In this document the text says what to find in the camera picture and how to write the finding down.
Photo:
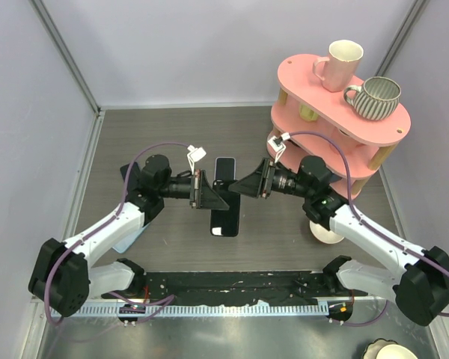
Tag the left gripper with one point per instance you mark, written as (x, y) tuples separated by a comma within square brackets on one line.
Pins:
[(200, 194)]

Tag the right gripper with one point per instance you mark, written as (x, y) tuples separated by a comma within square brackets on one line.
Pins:
[(260, 182)]

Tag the lavender phone case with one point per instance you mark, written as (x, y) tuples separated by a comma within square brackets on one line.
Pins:
[(225, 168)]

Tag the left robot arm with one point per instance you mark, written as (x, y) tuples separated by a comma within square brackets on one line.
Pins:
[(65, 275)]

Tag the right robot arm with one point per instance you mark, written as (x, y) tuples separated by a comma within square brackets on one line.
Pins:
[(413, 278)]

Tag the dark blue phone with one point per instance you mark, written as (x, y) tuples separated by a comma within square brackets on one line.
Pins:
[(125, 172)]

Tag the light blue phone case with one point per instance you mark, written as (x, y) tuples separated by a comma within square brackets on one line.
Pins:
[(123, 245)]

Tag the white bowl on table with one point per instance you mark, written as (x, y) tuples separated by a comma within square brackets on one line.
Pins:
[(323, 235)]

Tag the pink three-tier shelf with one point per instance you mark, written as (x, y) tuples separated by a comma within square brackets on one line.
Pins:
[(376, 140)]

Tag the yellow cup on shelf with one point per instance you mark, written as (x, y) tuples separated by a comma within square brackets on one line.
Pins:
[(307, 114)]

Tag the pink cup middle shelf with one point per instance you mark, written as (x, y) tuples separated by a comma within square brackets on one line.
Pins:
[(346, 143)]

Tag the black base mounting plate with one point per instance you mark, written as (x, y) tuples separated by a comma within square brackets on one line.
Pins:
[(239, 288)]

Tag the pink tall mug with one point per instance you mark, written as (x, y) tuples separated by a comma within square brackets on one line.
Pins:
[(336, 70)]

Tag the grey striped mug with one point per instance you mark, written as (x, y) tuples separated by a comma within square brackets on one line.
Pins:
[(375, 99)]

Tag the cream bowl bottom corner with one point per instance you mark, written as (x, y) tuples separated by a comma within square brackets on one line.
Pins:
[(384, 349)]

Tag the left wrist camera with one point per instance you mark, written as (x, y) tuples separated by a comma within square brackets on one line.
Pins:
[(194, 155)]

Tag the aluminium rail with slots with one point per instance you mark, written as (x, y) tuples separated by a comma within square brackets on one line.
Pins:
[(121, 309)]

